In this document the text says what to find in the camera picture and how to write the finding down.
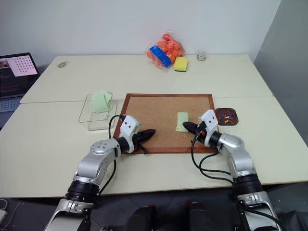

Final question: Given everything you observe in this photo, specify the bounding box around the grey laptop with lit screen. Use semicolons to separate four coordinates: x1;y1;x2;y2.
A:
0;52;40;114

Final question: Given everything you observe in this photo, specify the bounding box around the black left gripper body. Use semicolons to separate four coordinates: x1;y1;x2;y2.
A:
133;131;145;147

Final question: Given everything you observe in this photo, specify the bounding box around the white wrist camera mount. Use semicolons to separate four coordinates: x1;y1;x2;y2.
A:
119;115;142;154
198;109;219;147

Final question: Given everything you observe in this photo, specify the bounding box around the dark rounded shape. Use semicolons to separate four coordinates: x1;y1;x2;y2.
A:
184;201;221;231

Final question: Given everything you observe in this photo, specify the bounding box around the small clear glass jar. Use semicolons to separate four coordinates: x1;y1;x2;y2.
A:
196;50;208;62

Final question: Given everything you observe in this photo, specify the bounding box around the white charger with cable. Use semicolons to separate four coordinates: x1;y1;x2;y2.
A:
0;197;8;222

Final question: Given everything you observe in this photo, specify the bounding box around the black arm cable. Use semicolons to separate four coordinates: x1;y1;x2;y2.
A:
98;115;126;196
191;131;236;186

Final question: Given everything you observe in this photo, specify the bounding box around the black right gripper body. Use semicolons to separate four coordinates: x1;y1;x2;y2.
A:
196;122;209;140

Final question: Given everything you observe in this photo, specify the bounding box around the green sticky notes stack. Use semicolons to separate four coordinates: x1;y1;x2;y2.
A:
91;90;113;114

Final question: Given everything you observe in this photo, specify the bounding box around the brown square tray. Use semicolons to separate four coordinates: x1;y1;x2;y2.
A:
214;107;240;126

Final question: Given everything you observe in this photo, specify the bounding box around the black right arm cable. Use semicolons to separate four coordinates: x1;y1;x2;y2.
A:
191;131;236;186

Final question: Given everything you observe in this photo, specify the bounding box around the cork board with wooden frame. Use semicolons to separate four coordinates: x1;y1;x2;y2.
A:
112;93;220;155

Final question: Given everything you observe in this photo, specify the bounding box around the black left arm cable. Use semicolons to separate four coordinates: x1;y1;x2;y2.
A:
98;115;126;196

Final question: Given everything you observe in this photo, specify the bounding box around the yellow sponge with green pad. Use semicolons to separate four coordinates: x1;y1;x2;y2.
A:
173;56;189;73

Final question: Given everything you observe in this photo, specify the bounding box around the small green sticky note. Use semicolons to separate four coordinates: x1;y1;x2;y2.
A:
175;111;191;133

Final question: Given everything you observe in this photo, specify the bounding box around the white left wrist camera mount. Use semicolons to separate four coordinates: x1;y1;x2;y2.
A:
119;115;142;154

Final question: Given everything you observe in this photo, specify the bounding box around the clear plastic box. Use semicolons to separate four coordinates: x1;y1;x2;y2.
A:
78;92;119;132

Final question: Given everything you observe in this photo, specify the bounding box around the plastic bag of orange balls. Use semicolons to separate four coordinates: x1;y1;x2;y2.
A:
146;28;186;73

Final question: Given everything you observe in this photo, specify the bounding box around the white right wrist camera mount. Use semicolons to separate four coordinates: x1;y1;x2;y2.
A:
198;109;219;147

